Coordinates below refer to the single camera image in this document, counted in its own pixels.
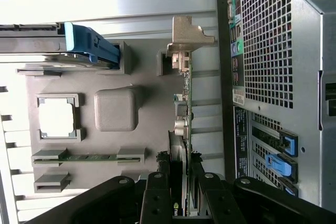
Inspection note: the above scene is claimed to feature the green RAM stick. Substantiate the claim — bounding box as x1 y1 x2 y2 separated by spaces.
33 155 141 162

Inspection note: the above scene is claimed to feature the blue card retention clip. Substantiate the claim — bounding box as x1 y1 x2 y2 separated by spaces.
278 177 299 197
264 154 299 180
278 129 299 154

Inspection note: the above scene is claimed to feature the silver hard disk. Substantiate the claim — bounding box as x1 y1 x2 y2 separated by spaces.
0 23 121 71

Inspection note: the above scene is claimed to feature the open black PC case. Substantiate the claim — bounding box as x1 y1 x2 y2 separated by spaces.
214 0 336 209

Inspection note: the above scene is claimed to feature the grey plastic parts rack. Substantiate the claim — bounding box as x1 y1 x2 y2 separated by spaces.
16 39 190 201

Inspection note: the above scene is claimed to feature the silver CPU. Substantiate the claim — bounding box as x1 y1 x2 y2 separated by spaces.
39 100 76 138

